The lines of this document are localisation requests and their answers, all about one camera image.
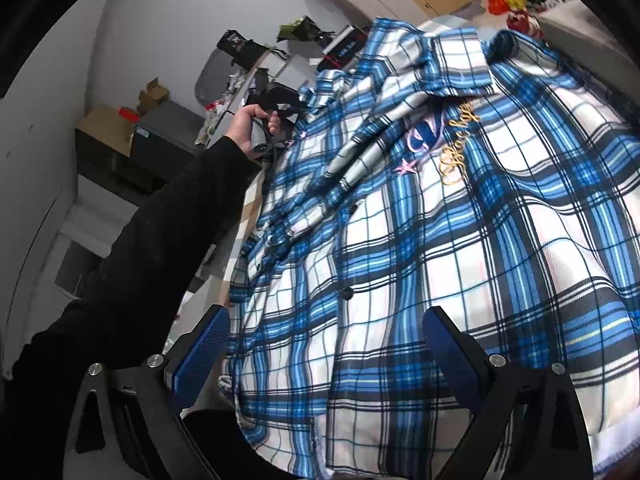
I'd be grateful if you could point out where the black shoe box red stripe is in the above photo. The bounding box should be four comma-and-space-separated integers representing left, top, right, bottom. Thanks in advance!
321, 25, 369, 69

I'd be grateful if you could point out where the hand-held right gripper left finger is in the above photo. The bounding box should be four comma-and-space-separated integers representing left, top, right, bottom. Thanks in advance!
62, 304, 232, 480

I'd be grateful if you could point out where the black cabinet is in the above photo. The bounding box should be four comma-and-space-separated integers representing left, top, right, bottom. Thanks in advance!
75, 100, 212, 197

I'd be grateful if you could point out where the person's left forearm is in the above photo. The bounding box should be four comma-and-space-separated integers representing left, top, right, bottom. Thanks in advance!
0, 135, 261, 411

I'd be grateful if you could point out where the person's left hand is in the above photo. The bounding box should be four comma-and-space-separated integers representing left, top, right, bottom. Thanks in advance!
222, 104, 284, 158

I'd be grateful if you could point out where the grey rounded chair back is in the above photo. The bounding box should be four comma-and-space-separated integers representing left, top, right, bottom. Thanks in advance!
192, 50, 237, 112

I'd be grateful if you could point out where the large flat cardboard box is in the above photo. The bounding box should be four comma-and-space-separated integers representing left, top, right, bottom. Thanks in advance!
75, 105, 142, 162

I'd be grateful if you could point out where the white drawer desk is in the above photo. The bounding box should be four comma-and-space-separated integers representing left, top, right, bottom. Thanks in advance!
200, 47, 302, 146

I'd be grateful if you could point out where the small open cardboard box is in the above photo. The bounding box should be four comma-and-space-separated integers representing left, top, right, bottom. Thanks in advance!
137, 77, 172, 114

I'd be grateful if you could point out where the black paper bag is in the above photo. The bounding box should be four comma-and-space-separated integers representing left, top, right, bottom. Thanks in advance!
217, 30, 262, 69

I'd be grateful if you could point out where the pile of snack packets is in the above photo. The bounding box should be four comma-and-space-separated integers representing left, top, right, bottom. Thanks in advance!
204, 72, 252, 133

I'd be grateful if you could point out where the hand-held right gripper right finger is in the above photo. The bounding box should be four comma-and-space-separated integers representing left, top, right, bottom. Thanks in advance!
422, 305, 594, 480

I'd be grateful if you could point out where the blue white plaid shirt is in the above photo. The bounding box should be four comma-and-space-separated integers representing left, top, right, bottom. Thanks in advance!
220, 17, 640, 480

